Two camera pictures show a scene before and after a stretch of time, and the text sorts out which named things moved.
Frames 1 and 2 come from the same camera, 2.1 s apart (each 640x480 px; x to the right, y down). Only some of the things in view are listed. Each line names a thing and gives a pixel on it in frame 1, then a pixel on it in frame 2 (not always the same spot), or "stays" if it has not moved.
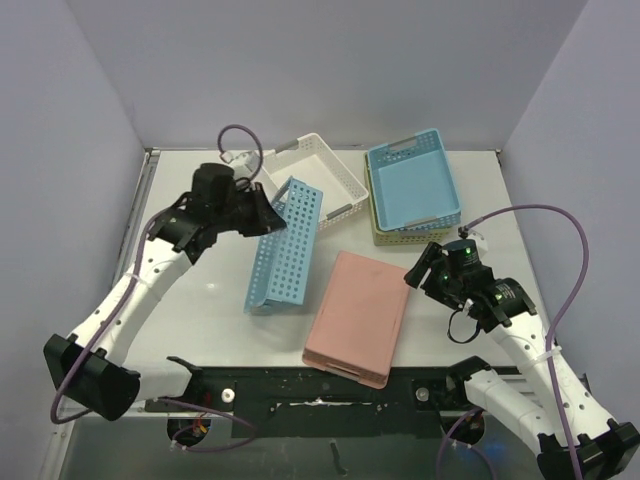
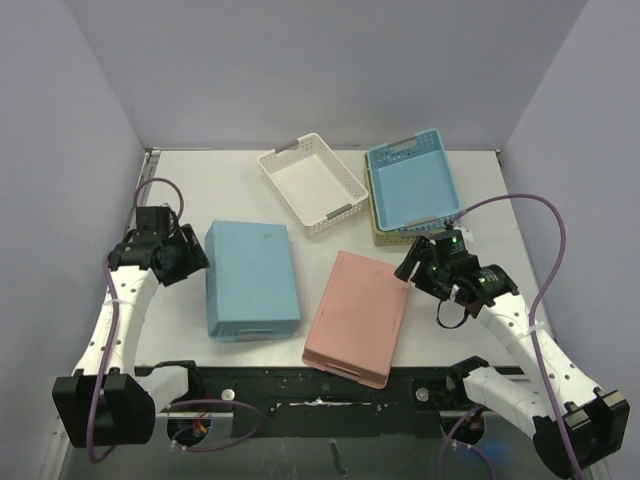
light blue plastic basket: [282, 266] to [251, 289]
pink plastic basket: [355, 325] stays
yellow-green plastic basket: [431, 234] stays
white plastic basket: [310, 160] stays
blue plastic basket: [415, 184] stays
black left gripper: [266, 219] to [185, 239]
